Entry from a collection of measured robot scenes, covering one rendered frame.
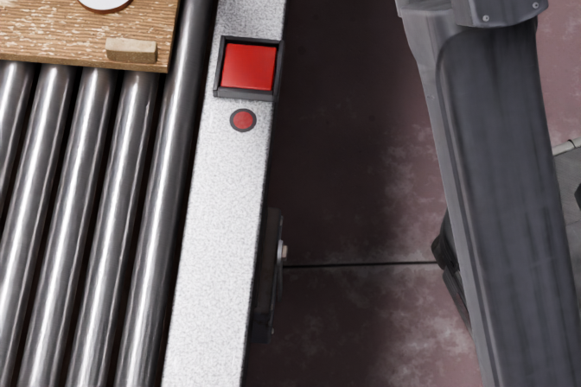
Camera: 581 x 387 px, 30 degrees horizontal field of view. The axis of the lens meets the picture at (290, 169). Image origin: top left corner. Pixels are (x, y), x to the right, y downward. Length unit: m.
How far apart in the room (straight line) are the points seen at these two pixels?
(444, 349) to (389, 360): 0.11
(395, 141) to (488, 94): 1.72
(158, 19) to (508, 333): 0.80
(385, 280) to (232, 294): 1.01
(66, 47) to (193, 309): 0.35
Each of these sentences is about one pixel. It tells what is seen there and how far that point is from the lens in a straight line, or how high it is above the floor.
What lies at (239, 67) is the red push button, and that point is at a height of 0.93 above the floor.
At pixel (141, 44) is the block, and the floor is 0.96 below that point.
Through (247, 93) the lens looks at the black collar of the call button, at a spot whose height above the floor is 0.93.
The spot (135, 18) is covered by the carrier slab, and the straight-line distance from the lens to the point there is 1.31.
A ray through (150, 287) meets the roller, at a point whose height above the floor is 0.92.
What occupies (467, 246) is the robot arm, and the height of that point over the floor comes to 1.47.
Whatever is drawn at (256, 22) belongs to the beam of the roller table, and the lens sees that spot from 1.32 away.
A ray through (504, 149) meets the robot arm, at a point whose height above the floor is 1.52.
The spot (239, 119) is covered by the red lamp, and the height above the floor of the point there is 0.92.
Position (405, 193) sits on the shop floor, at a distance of 2.23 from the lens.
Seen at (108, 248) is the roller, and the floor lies 0.92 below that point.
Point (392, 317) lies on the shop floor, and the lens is 2.13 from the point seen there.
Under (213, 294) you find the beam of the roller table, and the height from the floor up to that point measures 0.92.
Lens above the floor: 2.02
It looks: 64 degrees down
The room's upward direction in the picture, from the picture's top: 1 degrees clockwise
